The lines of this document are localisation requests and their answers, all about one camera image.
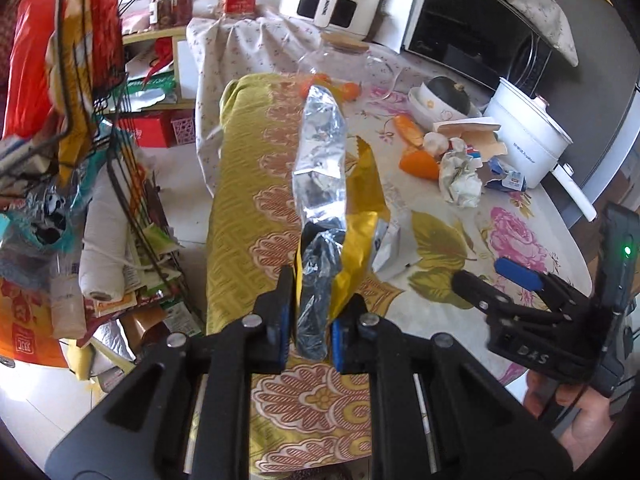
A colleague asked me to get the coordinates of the black wire rack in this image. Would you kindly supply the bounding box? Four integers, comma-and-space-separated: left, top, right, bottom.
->
1, 0, 191, 312

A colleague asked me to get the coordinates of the floral tablecloth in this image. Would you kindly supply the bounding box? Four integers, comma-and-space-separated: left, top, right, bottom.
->
186, 12, 594, 476

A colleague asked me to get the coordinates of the orange peel piece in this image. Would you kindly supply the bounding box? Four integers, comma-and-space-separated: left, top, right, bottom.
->
393, 114, 424, 148
399, 150, 439, 181

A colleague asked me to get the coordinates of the glass jar with cork lid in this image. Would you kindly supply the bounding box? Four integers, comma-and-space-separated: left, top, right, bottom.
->
297, 32, 398, 102

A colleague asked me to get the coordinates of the small blue white carton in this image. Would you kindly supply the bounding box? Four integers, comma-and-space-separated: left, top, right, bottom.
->
476, 156, 527, 193

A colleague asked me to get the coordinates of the black microwave oven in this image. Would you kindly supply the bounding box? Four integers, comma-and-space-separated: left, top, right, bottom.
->
371, 0, 552, 96

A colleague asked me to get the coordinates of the torn brown cardboard box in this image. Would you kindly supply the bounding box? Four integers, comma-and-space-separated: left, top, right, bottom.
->
433, 117, 508, 162

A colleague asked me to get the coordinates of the garlic bulb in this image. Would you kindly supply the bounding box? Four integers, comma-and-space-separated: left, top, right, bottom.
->
423, 131, 449, 159

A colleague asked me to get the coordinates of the yellow foil snack bag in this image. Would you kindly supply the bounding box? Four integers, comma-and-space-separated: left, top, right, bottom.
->
292, 84, 390, 362

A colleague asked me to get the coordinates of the person's right hand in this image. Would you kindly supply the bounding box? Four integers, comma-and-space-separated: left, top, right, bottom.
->
523, 370, 613, 470

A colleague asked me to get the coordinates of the wooden shelf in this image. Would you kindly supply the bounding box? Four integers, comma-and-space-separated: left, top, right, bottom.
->
119, 24, 199, 149

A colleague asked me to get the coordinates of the white electric cooking pot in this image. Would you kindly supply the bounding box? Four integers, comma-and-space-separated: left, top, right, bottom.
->
485, 78, 597, 222

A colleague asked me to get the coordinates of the white bowl with squash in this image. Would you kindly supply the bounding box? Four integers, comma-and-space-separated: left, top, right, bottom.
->
408, 76, 480, 130

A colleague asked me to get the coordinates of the white paper roll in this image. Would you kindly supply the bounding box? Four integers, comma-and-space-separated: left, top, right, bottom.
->
78, 162, 129, 302

